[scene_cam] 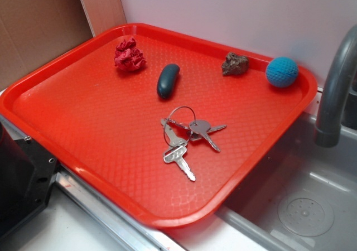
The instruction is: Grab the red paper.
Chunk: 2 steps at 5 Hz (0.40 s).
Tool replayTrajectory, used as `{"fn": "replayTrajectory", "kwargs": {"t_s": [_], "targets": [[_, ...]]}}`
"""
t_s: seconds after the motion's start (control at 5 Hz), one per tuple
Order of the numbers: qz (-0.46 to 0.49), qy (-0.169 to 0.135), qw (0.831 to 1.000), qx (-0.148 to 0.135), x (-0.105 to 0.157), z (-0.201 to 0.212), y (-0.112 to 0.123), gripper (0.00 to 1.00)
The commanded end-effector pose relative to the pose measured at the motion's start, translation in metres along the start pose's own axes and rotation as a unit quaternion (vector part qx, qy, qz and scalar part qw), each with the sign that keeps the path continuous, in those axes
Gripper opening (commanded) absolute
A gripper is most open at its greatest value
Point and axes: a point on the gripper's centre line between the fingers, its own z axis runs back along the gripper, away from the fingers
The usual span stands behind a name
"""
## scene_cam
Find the silver key large bottom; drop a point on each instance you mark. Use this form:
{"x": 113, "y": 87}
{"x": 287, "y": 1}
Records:
{"x": 176, "y": 155}

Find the brown cardboard panel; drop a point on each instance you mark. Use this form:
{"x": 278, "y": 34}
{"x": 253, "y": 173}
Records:
{"x": 34, "y": 32}

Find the silver key under ring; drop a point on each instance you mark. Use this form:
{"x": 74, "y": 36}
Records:
{"x": 170, "y": 136}

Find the brown rock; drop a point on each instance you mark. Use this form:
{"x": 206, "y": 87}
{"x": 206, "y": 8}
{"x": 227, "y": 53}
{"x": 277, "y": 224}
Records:
{"x": 235, "y": 64}

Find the crumpled red paper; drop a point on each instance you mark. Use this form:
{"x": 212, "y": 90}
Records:
{"x": 128, "y": 57}

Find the grey faucet spout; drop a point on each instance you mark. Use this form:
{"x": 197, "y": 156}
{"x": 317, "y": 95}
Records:
{"x": 338, "y": 102}

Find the silver key right pointing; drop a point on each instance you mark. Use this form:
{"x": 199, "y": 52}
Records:
{"x": 195, "y": 137}

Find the dark green oblong toy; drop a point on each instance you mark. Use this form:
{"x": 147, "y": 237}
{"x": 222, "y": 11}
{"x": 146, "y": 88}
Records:
{"x": 167, "y": 81}

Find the red plastic tray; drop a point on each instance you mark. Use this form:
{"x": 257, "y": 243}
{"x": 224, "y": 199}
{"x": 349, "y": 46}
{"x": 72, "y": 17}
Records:
{"x": 104, "y": 124}

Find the silver key round head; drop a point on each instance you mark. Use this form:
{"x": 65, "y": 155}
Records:
{"x": 201, "y": 128}

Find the blue dimpled ball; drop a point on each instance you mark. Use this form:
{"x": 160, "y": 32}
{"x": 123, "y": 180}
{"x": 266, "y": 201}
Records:
{"x": 282, "y": 72}

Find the grey plastic sink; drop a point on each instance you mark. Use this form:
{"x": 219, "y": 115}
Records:
{"x": 299, "y": 197}

